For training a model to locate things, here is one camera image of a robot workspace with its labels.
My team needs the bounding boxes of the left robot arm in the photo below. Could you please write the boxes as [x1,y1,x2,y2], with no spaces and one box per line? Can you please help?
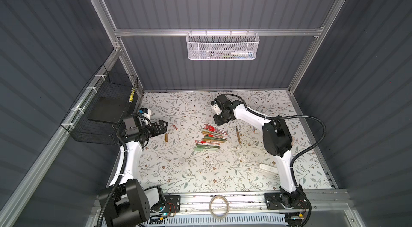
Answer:
[96,108,168,227]

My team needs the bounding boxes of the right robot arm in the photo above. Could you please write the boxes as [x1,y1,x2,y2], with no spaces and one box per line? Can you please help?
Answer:
[211,94,327,208]

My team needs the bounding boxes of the floral table mat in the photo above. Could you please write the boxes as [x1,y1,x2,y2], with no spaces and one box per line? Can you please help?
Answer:
[109,90,335,194]

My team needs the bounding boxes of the white rectangular eraser box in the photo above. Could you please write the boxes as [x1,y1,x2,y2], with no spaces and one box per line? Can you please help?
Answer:
[259,163,279,175]

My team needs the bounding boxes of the roll of clear tape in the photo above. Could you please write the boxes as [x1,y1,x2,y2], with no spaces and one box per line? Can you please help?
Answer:
[209,195,230,220]

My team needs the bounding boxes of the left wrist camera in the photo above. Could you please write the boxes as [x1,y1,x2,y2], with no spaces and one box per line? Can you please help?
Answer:
[139,108,151,121]

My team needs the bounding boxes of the black wire basket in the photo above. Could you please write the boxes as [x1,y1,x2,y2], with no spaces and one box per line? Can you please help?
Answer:
[61,68,139,145]

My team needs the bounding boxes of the white wire mesh basket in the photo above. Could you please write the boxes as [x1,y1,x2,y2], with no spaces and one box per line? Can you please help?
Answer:
[186,32,260,60]

